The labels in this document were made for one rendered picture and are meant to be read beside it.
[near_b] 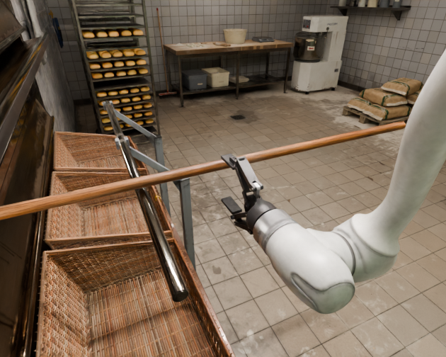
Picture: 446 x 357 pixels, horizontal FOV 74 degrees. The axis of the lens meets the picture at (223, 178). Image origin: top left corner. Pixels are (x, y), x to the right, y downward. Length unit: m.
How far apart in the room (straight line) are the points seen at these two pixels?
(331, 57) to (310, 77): 0.56
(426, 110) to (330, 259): 0.26
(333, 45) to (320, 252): 5.89
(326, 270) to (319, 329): 1.45
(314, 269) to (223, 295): 1.52
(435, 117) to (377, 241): 0.27
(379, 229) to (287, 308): 1.43
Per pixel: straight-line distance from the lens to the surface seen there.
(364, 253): 0.63
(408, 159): 0.49
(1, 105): 0.69
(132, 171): 0.91
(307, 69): 6.06
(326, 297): 0.53
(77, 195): 0.80
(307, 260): 0.53
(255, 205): 0.65
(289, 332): 1.92
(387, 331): 2.10
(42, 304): 1.07
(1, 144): 0.59
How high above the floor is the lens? 1.61
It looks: 31 degrees down
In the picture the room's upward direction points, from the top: straight up
